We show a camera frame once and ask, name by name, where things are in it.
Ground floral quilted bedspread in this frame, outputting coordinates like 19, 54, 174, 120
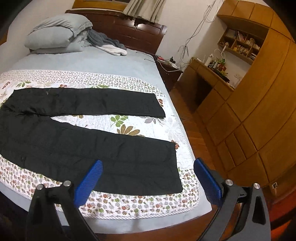
1, 70, 201, 220

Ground grey folded duvet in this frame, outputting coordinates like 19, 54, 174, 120
29, 14, 93, 54

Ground wooden wall bookshelf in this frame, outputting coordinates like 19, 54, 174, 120
218, 28, 268, 65

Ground black pants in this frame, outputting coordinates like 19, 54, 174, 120
1, 88, 183, 196

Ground dark grey blanket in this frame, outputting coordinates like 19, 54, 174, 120
87, 29, 127, 50

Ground dark wooden headboard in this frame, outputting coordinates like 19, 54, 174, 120
66, 9, 168, 55

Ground white cloth on bed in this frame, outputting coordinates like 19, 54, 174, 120
95, 45, 127, 56

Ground light blue bed sheet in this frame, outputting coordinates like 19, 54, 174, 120
8, 47, 212, 233

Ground wooden wardrobe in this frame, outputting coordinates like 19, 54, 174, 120
197, 1, 295, 200

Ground wooden desk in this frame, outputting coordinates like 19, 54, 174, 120
179, 58, 235, 140

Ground dark wooden nightstand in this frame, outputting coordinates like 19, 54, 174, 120
153, 55, 183, 92

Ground grey pillow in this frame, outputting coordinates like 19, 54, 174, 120
24, 26, 74, 50

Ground beige curtain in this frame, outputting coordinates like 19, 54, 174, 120
123, 0, 166, 23

